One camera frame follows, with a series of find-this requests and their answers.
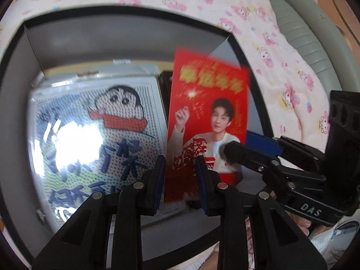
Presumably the cartoon boy printed packet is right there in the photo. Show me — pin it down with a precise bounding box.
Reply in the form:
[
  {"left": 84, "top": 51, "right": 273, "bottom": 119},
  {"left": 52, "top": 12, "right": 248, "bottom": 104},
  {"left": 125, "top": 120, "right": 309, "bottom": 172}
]
[{"left": 28, "top": 74, "right": 169, "bottom": 232}]

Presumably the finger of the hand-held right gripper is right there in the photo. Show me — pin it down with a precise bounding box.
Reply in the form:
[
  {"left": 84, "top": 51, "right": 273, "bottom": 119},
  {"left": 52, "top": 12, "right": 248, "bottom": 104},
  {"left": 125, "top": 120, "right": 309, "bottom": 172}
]
[
  {"left": 223, "top": 141, "right": 282, "bottom": 175},
  {"left": 246, "top": 131, "right": 321, "bottom": 161}
]

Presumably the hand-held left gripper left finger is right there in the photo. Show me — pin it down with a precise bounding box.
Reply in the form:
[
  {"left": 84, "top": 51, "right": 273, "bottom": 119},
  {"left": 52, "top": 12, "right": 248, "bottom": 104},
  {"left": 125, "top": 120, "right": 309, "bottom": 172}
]
[{"left": 31, "top": 155, "right": 166, "bottom": 270}]

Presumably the person's right hand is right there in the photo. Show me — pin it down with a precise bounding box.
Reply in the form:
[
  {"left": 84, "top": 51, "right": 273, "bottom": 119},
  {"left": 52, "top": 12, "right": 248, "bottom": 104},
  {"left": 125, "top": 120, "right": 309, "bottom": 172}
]
[{"left": 287, "top": 212, "right": 313, "bottom": 232}]

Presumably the grey ribbed padded rim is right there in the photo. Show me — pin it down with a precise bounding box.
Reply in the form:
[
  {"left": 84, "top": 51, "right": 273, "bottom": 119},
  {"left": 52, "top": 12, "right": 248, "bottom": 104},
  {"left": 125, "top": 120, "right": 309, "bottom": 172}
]
[{"left": 257, "top": 0, "right": 344, "bottom": 110}]

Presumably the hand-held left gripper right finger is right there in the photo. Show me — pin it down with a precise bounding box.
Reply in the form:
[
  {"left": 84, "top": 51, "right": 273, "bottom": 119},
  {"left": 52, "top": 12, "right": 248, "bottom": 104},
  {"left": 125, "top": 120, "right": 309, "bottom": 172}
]
[{"left": 195, "top": 155, "right": 328, "bottom": 270}]

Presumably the silver clear plastic packet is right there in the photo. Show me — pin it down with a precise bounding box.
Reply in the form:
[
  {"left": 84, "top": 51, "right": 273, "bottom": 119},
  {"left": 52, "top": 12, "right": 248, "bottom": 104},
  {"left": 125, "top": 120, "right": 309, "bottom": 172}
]
[{"left": 42, "top": 59, "right": 160, "bottom": 84}]

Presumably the white printed garment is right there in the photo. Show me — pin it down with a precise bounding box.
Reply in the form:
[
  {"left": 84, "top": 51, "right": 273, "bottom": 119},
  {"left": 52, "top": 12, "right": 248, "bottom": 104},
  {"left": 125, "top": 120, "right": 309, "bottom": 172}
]
[{"left": 308, "top": 221, "right": 360, "bottom": 270}]

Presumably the beige furniture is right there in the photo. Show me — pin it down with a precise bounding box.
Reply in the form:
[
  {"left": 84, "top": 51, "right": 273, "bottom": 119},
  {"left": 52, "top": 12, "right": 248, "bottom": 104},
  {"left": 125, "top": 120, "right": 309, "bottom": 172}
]
[{"left": 316, "top": 0, "right": 360, "bottom": 51}]

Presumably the black cardboard box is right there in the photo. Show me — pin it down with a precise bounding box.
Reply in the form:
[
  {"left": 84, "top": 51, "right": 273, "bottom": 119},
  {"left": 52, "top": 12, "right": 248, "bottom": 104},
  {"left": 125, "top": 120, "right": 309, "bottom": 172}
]
[{"left": 0, "top": 3, "right": 275, "bottom": 263}]

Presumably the red printed envelope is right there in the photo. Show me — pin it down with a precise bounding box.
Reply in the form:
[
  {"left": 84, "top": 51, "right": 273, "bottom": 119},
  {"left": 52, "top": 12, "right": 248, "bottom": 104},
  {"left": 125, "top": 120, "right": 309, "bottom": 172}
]
[{"left": 163, "top": 47, "right": 251, "bottom": 203}]

